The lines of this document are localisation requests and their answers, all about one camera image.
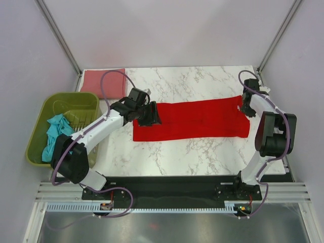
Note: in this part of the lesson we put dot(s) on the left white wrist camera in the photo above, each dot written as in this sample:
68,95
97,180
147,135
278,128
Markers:
148,91

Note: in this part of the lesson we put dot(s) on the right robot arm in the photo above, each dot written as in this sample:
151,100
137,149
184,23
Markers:
274,138

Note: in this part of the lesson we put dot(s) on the aluminium frame post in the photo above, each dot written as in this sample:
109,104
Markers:
58,35
279,34

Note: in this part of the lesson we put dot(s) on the teal t shirt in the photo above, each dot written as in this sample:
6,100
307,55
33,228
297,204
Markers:
58,125

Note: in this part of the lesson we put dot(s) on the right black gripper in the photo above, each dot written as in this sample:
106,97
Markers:
251,114

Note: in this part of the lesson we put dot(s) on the right aluminium frame post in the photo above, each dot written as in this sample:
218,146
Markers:
279,34

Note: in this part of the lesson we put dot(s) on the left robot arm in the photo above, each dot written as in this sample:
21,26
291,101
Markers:
70,156

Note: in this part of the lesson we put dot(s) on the red t shirt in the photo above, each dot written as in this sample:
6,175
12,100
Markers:
199,119

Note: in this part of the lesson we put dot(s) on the white slotted cable duct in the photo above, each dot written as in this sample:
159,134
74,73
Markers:
96,207

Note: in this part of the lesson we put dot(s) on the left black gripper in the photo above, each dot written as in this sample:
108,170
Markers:
153,117

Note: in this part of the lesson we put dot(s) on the folded pink t shirt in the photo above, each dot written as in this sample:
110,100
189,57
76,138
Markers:
114,83

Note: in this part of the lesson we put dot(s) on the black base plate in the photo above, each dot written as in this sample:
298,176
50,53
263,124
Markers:
171,192

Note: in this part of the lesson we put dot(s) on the left aluminium frame post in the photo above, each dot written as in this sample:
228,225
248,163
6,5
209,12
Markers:
58,35

